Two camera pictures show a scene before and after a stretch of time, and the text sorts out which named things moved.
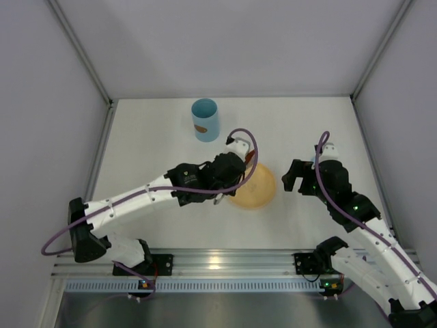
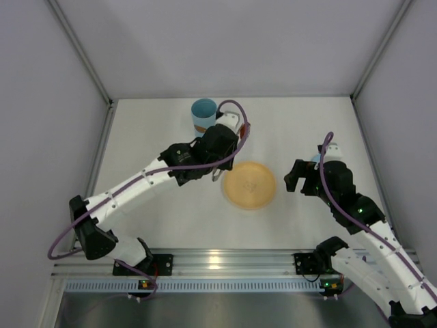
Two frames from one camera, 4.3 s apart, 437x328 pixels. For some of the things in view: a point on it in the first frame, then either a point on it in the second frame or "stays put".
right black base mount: x=306 y=264 stays put
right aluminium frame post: x=397 y=20 stays put
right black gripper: x=305 y=178 stays put
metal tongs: x=218 y=198 -> x=218 y=172
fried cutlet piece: x=248 y=156 -> x=242 y=130
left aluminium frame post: x=61 y=16 stays put
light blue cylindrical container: x=205 y=117 stays put
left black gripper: x=237 y=178 -> x=212 y=131
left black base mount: x=160 y=265 stays put
